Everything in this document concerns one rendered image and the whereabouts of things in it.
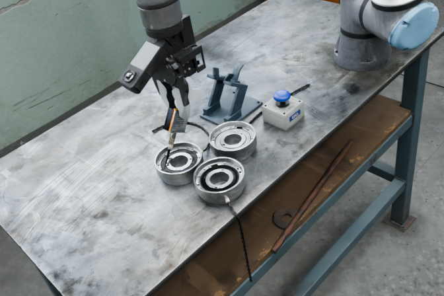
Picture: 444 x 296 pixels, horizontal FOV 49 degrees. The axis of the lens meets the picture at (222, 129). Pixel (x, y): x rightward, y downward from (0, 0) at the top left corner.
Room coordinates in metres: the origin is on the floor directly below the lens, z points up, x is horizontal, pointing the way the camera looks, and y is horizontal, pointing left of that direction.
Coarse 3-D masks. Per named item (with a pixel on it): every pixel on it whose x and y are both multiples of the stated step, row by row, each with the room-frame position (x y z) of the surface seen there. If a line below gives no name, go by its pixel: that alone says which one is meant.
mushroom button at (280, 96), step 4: (276, 92) 0.93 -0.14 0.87; (280, 92) 0.92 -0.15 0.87; (284, 92) 0.92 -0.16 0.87; (288, 92) 0.92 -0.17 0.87; (276, 96) 0.91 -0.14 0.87; (280, 96) 0.91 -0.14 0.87; (284, 96) 0.91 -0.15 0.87; (288, 96) 0.91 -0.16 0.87; (276, 100) 0.91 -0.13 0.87; (280, 100) 0.90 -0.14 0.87; (284, 100) 0.90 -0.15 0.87
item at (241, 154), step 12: (216, 132) 0.88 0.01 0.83; (228, 132) 0.87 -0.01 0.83; (240, 132) 0.86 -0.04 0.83; (252, 132) 0.86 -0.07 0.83; (228, 144) 0.86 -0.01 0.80; (240, 144) 0.82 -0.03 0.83; (252, 144) 0.81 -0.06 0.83; (216, 156) 0.82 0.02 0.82; (228, 156) 0.80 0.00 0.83; (240, 156) 0.79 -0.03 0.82
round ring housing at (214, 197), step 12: (204, 168) 0.77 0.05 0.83; (240, 168) 0.74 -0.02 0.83; (216, 180) 0.75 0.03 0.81; (228, 180) 0.72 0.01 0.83; (240, 180) 0.70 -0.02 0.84; (204, 192) 0.69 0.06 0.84; (216, 192) 0.68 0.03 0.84; (228, 192) 0.68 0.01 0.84; (240, 192) 0.70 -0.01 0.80; (216, 204) 0.69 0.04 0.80
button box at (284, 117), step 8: (264, 104) 0.93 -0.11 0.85; (272, 104) 0.93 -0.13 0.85; (280, 104) 0.91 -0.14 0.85; (288, 104) 0.91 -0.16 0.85; (296, 104) 0.91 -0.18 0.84; (264, 112) 0.92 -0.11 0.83; (272, 112) 0.90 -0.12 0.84; (280, 112) 0.89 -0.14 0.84; (288, 112) 0.88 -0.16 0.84; (296, 112) 0.90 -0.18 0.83; (304, 112) 0.92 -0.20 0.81; (264, 120) 0.92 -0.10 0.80; (272, 120) 0.90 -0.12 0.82; (280, 120) 0.88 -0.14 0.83; (288, 120) 0.88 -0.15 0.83; (296, 120) 0.90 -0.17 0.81; (280, 128) 0.89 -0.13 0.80; (288, 128) 0.88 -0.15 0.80
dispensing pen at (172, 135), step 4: (168, 108) 0.83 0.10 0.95; (172, 108) 0.83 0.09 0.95; (176, 108) 0.84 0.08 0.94; (168, 112) 0.83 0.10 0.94; (172, 112) 0.82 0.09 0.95; (168, 116) 0.82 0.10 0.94; (168, 120) 0.82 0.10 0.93; (168, 124) 0.81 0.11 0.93; (164, 128) 0.82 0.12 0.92; (168, 128) 0.81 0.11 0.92; (172, 136) 0.81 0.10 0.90; (168, 140) 0.81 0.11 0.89; (172, 140) 0.81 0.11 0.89; (168, 144) 0.81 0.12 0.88; (172, 144) 0.80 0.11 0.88; (168, 148) 0.80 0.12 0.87; (168, 152) 0.80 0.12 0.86; (168, 156) 0.80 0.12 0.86
